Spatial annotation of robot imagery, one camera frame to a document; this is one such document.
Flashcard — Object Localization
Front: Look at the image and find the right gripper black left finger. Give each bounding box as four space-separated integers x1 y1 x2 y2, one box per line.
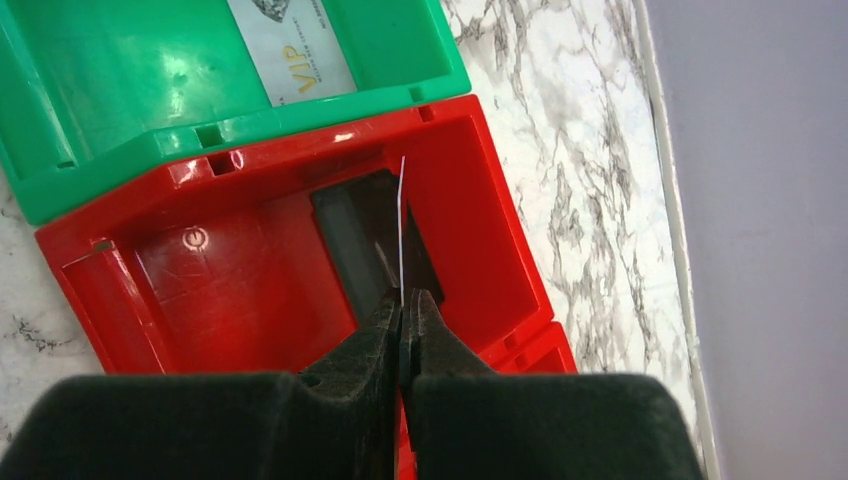
1 289 401 479

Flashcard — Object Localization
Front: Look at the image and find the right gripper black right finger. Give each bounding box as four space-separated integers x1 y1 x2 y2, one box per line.
399 289 703 479

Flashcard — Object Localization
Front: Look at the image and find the red double plastic bin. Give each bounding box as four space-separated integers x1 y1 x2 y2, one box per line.
34 93 579 480

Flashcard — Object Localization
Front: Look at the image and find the green plastic bin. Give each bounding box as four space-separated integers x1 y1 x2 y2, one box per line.
1 1 471 226

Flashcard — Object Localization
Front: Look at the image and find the black card in red bin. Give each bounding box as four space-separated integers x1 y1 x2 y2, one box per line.
310 170 445 326

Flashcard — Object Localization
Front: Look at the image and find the silver card in green bin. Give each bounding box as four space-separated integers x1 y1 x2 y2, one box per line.
228 0 357 107

